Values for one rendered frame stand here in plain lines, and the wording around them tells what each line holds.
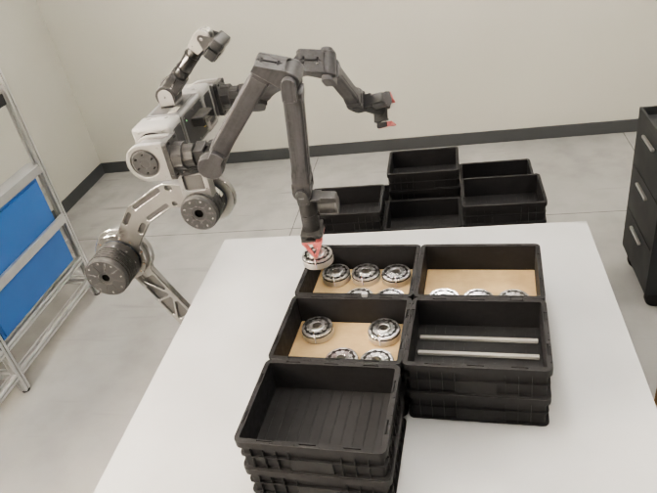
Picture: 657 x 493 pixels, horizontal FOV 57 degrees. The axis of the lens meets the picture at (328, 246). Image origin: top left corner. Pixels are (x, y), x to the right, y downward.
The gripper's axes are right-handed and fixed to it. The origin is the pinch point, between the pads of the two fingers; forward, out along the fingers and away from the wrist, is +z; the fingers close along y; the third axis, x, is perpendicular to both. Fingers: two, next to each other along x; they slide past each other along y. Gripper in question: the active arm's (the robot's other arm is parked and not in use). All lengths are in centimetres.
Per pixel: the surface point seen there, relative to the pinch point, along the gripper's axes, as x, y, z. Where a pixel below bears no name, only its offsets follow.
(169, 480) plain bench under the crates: 42, -61, 36
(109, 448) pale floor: 116, 7, 106
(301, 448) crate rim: -2, -69, 13
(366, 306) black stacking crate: -15.4, -11.4, 15.3
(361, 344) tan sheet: -13.5, -21.9, 22.3
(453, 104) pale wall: -64, 298, 67
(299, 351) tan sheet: 6.3, -23.6, 22.5
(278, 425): 9, -53, 23
